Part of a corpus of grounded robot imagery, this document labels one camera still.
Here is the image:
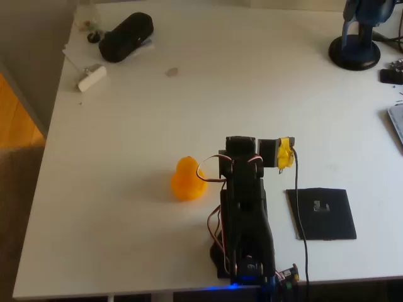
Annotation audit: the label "black square mat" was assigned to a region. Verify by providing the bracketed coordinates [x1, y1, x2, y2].
[285, 187, 358, 242]

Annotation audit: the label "dark camera cable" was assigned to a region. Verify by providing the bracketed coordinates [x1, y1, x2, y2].
[289, 145, 312, 302]

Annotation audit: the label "blue microphone on black stand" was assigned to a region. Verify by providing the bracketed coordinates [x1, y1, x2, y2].
[328, 0, 396, 72]

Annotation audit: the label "black cables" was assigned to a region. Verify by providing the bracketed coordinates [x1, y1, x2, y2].
[373, 30, 403, 53]

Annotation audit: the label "yellow rubber duck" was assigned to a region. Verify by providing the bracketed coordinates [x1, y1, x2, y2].
[171, 156, 208, 202]

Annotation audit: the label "small controller board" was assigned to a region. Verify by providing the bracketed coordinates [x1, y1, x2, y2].
[276, 263, 300, 289]

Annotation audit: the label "white rectangular adapter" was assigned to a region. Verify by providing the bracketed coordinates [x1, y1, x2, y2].
[77, 64, 108, 93]

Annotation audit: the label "blue table clamp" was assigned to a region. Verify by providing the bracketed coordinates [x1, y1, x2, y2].
[263, 276, 278, 302]

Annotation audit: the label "grey laptop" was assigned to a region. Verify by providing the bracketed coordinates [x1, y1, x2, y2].
[386, 103, 403, 145]

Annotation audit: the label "clear bottle with red label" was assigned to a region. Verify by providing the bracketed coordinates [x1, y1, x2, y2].
[77, 3, 103, 32]

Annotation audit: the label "white paper sheets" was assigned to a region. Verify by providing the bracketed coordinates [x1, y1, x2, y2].
[62, 30, 157, 69]

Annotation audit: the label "camera with yellow tape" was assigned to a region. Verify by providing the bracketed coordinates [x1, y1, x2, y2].
[257, 136, 297, 174]

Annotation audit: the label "black phone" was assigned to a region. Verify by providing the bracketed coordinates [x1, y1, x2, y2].
[379, 68, 403, 85]

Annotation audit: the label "red white servo wire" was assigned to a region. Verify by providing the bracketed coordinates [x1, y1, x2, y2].
[196, 154, 264, 183]

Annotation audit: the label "black oblong case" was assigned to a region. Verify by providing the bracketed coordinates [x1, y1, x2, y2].
[98, 11, 155, 64]

